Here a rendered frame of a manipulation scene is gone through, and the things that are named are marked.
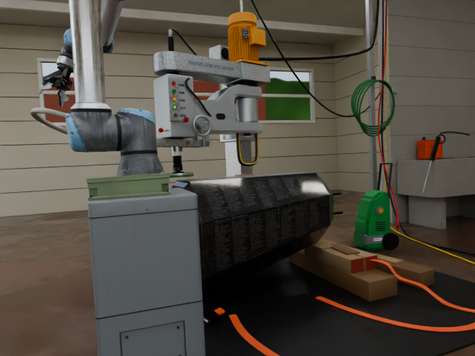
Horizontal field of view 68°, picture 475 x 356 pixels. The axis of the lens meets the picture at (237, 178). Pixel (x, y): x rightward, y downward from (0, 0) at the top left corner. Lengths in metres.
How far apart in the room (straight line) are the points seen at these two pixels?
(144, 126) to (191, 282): 0.65
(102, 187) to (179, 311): 0.56
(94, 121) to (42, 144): 7.31
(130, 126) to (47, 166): 7.24
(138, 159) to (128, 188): 0.14
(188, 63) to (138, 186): 1.34
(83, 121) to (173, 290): 0.72
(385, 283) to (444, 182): 2.54
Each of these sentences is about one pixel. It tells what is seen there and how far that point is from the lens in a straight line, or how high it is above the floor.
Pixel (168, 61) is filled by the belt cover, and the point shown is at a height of 1.64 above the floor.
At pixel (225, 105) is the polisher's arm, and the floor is 1.38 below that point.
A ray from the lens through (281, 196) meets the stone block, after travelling 2.54.
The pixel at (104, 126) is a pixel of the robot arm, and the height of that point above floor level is 1.13.
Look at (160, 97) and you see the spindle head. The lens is 2.53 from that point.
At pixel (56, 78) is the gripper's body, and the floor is 1.45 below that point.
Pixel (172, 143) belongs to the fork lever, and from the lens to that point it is 2.45.
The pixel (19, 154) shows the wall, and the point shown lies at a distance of 8.79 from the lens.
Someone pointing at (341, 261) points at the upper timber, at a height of 0.21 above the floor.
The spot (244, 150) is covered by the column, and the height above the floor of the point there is 1.06.
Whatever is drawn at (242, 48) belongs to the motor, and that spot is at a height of 1.83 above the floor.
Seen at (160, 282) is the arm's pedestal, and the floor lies 0.52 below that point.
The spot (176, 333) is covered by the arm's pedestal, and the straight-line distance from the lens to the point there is 1.52.
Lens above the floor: 0.97
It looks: 3 degrees down
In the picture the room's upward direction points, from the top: 3 degrees counter-clockwise
